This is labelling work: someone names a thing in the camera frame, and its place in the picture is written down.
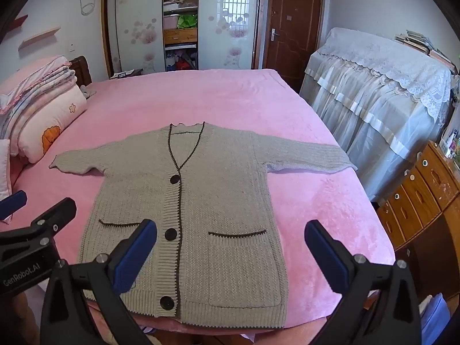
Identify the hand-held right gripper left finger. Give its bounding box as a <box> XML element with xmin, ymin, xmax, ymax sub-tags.
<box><xmin>40</xmin><ymin>218</ymin><xmax>159</xmax><ymax>345</ymax></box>

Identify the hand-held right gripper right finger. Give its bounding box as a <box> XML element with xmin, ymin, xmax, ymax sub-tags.
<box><xmin>304</xmin><ymin>219</ymin><xmax>422</xmax><ymax>345</ymax></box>

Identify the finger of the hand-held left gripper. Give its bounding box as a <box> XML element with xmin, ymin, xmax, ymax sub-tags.
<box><xmin>0</xmin><ymin>190</ymin><xmax>28</xmax><ymax>221</ymax></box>
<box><xmin>0</xmin><ymin>198</ymin><xmax>77</xmax><ymax>259</ymax></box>

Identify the beige knitted cardigan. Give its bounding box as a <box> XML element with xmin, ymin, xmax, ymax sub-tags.
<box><xmin>49</xmin><ymin>122</ymin><xmax>358</xmax><ymax>329</ymax></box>

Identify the white embroidered pillow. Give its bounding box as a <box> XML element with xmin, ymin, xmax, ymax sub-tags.
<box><xmin>0</xmin><ymin>138</ymin><xmax>12</xmax><ymax>202</ymax></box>

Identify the cartoon printed cream quilt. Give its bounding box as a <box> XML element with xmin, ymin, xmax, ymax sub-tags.
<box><xmin>17</xmin><ymin>84</ymin><xmax>89</xmax><ymax>164</ymax></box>

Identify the folded pastel striped quilt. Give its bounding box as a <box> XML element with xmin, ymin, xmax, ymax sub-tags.
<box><xmin>0</xmin><ymin>65</ymin><xmax>78</xmax><ymax>142</ymax></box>

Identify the wooden chest of drawers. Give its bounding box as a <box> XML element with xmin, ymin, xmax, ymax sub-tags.
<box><xmin>375</xmin><ymin>140</ymin><xmax>460</xmax><ymax>254</ymax></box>

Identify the pink frilled pillow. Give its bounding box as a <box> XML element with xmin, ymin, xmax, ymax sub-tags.
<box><xmin>0</xmin><ymin>55</ymin><xmax>72</xmax><ymax>114</ymax></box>

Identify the dark wooden headboard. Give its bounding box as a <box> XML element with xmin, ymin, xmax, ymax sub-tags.
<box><xmin>69</xmin><ymin>55</ymin><xmax>93</xmax><ymax>85</ymax></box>

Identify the dark wooden nightstand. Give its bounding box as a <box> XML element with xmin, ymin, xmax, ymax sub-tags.
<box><xmin>109</xmin><ymin>69</ymin><xmax>144</xmax><ymax>80</ymax></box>

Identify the pink fleece bed blanket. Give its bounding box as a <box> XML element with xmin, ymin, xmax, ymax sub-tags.
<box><xmin>0</xmin><ymin>68</ymin><xmax>396</xmax><ymax>336</ymax></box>

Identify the floral sliding door wardrobe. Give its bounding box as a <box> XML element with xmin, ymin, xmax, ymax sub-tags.
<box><xmin>101</xmin><ymin>0</ymin><xmax>264</xmax><ymax>78</ymax></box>

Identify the light wooden wardrobe drawer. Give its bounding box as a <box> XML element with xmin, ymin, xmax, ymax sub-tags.
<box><xmin>164</xmin><ymin>28</ymin><xmax>198</xmax><ymax>44</ymax></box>

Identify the green bag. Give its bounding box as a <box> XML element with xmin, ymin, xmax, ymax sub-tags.
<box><xmin>177</xmin><ymin>14</ymin><xmax>198</xmax><ymax>30</ymax></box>

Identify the stack of books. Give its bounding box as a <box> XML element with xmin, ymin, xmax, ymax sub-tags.
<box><xmin>394</xmin><ymin>29</ymin><xmax>459</xmax><ymax>75</ymax></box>

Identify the brown wooden door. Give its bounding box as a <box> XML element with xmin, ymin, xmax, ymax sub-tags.
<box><xmin>262</xmin><ymin>0</ymin><xmax>325</xmax><ymax>93</ymax></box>

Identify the pink wall shelf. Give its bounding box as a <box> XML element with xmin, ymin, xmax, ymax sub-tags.
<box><xmin>19</xmin><ymin>27</ymin><xmax>61</xmax><ymax>49</ymax></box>

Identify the red wall shelf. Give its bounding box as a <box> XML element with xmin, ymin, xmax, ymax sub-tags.
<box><xmin>4</xmin><ymin>14</ymin><xmax>28</xmax><ymax>34</ymax></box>

